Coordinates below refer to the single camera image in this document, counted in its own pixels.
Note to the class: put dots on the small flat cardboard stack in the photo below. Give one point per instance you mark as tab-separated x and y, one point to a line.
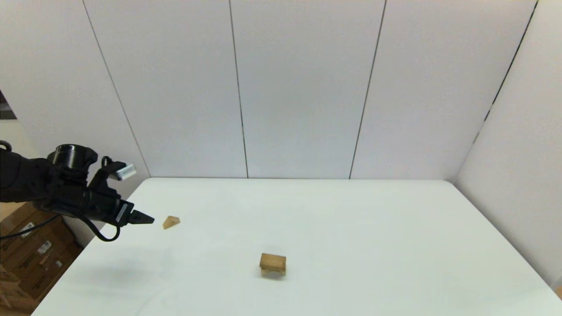
9	289

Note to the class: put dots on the labelled brown cardboard box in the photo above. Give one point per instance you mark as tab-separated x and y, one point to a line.
33	259
48	277
13	213

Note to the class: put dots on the triangular wooden building block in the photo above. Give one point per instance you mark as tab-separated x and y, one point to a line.
171	223

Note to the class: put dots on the rectangular wooden building block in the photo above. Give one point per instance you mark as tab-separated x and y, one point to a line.
273	261

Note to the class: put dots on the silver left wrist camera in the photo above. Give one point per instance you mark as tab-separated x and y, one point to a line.
125	172

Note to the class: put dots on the arched wooden building block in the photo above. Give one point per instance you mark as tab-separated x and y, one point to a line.
265	272

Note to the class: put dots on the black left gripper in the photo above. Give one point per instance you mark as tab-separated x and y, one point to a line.
96	204

